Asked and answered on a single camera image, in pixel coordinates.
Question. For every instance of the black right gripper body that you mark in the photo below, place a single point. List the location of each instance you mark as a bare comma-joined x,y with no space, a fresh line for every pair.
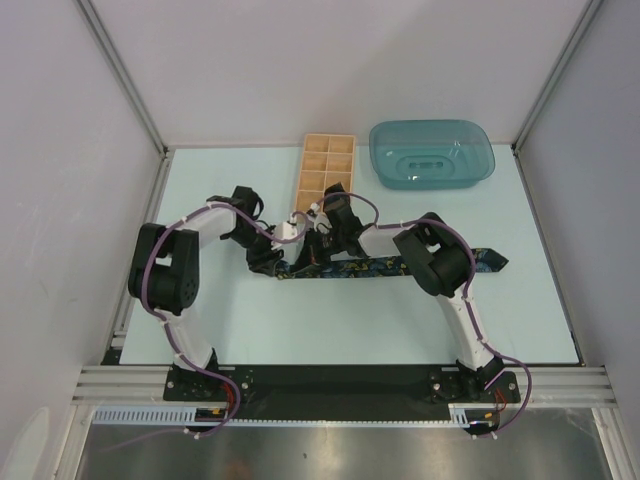
323,246

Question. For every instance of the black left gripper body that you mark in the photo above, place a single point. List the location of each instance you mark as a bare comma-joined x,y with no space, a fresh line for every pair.
257,251

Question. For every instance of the blue yellow patterned tie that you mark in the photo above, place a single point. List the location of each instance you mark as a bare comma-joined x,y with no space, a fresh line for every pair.
448,265

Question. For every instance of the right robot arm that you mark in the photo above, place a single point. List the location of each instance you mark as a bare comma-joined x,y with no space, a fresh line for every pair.
427,234

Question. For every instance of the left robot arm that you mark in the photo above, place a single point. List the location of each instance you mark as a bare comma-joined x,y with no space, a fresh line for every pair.
165,268

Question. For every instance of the wooden compartment organizer box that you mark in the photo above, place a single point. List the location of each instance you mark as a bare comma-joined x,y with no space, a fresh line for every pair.
326,160

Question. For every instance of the teal plastic basin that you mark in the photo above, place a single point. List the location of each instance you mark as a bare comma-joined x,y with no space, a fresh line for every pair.
430,154

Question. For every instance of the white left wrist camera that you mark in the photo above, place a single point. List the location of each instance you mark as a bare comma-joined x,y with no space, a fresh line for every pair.
287,233

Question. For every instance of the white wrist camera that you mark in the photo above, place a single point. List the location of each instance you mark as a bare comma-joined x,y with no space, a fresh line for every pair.
287,233
317,216

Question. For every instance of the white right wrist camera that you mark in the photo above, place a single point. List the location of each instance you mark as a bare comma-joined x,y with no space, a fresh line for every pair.
317,216

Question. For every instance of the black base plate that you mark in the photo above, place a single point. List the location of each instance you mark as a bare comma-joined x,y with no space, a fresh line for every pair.
351,393

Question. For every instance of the light blue cable duct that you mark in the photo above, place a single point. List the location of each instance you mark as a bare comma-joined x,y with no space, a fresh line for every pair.
159,416

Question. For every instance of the aluminium front rail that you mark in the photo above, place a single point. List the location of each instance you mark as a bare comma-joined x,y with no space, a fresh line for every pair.
552,387

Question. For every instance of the aluminium frame rail left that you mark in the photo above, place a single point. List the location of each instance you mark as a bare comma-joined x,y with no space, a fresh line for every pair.
108,49

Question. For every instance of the aluminium frame post right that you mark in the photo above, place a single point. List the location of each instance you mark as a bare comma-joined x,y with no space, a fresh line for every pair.
575,39

